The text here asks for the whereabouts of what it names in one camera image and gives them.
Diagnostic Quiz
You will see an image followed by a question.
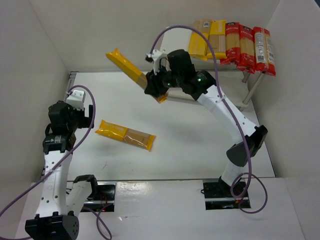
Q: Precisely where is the yellow spaghetti bag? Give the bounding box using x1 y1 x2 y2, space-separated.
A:
95 120 156 151
105 48 168 103
188 18 212 61

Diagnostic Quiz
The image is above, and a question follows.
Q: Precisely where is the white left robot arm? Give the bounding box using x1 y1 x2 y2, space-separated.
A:
24 100 97 240

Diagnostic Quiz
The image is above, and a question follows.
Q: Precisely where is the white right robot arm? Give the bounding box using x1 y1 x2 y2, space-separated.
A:
144 49 268 188

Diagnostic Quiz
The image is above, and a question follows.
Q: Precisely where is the yellow spaghetti bag on shelf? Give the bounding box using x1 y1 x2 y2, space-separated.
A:
188 18 212 61

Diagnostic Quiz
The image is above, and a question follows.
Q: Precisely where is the yellow spaghetti box on shelf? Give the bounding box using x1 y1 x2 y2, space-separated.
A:
208 19 227 60

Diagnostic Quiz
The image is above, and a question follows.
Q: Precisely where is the white two-tier shelf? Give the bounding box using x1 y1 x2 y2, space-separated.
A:
159 28 265 111

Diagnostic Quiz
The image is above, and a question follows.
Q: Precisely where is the red spaghetti bag middle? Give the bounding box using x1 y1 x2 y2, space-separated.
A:
237 24 255 74

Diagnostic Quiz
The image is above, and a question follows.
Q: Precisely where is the red spaghetti bag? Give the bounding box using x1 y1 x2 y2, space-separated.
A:
237 24 255 74
220 22 241 65
253 26 276 77

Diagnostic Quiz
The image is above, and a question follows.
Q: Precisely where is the red spaghetti bag left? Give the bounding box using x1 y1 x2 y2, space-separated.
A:
220 22 241 65

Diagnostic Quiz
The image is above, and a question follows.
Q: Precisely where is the red spaghetti bag right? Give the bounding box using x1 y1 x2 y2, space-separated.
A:
253 26 276 77

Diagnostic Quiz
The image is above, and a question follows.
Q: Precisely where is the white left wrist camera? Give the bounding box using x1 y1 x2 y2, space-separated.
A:
65 89 86 111

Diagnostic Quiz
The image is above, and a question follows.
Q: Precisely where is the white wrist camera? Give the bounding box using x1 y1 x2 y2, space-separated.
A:
145 49 167 75
65 89 86 111

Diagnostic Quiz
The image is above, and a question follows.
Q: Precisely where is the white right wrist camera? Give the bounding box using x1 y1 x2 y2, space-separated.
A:
145 49 167 75

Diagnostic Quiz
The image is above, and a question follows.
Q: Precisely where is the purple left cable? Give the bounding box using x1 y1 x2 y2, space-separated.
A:
0 84 113 240

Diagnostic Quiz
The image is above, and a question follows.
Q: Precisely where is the purple cable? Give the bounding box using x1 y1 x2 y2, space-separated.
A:
0 84 113 240
148 25 268 214

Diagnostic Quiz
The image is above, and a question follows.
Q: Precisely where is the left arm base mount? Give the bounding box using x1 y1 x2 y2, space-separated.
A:
81 181 117 213

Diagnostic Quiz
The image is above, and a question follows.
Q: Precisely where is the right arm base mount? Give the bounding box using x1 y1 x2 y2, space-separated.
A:
200 179 251 210

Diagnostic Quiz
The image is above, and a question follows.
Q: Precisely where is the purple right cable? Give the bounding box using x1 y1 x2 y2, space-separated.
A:
148 25 268 214

